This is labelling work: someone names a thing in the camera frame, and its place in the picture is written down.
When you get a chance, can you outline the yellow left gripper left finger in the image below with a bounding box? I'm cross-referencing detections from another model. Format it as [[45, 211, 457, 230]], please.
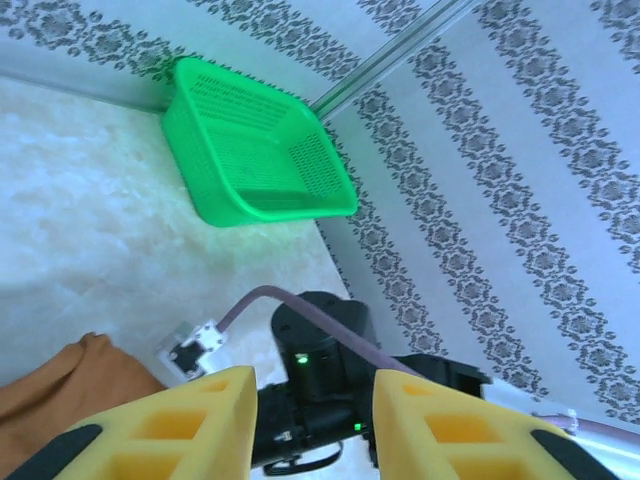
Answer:
[[12, 364, 258, 480]]

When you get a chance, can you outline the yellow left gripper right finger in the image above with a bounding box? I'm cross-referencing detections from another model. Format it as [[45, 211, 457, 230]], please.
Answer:
[[373, 368, 624, 480]]

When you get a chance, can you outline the brown cloth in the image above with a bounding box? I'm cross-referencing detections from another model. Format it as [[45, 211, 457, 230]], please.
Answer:
[[0, 332, 169, 436]]

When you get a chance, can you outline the green plastic basket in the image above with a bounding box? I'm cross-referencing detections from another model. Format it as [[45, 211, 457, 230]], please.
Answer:
[[160, 56, 360, 229]]

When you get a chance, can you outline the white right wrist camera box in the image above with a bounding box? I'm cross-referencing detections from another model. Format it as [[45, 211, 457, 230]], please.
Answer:
[[153, 319, 229, 384]]

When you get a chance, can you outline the aluminium frame post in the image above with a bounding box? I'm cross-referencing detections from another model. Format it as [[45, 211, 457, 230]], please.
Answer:
[[308, 0, 484, 119]]

